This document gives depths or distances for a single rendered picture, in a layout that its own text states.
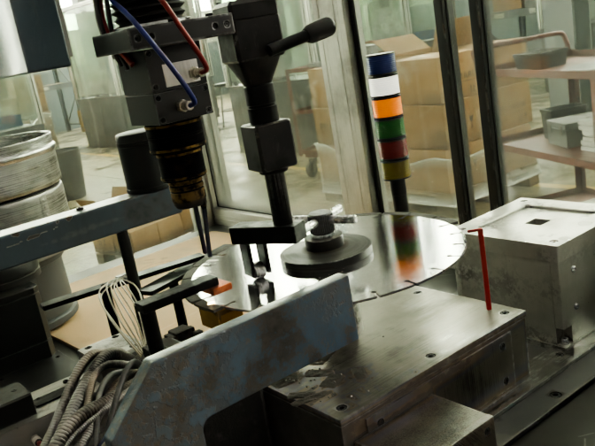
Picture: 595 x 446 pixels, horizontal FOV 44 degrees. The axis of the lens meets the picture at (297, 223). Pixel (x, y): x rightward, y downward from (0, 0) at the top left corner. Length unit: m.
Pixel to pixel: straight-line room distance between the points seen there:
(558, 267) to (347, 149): 0.63
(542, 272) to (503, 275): 0.06
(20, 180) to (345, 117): 0.62
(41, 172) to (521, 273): 0.83
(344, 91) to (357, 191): 0.20
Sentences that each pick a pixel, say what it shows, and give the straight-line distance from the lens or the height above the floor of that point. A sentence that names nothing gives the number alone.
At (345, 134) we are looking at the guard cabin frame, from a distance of 1.49.
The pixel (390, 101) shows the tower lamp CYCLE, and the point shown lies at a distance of 1.12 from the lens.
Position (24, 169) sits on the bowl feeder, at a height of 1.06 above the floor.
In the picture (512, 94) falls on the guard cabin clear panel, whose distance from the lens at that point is 1.23.
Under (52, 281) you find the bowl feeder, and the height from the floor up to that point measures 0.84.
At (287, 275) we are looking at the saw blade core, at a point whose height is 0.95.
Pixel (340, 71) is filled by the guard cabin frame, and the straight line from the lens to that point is 1.46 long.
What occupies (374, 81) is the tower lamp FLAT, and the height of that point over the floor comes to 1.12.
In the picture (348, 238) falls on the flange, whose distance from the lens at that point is 0.91.
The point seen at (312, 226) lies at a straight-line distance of 0.85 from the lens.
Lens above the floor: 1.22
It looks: 15 degrees down
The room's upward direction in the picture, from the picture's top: 10 degrees counter-clockwise
